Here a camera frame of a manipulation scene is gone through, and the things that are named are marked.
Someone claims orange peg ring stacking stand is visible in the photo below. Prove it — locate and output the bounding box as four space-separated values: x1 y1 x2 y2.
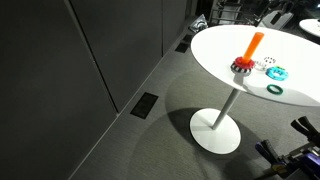
230 32 264 75

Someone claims blue dotted ring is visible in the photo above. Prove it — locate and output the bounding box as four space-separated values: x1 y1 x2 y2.
265 66 289 82

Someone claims black floor outlet plate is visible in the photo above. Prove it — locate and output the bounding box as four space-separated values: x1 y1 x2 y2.
131 92 158 119

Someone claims white table pedestal base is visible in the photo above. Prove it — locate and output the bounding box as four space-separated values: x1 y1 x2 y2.
190 89 241 154

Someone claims clear beaded ring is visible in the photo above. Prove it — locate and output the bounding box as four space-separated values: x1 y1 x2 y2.
254 60 269 72

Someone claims black and white ring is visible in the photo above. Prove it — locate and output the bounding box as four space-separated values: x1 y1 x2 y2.
263 56 277 66

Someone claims dark green ring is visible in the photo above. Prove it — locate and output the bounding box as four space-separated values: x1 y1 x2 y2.
266 83 285 95

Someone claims purple handled clamp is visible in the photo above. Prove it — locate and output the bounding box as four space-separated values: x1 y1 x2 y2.
254 140 320 180

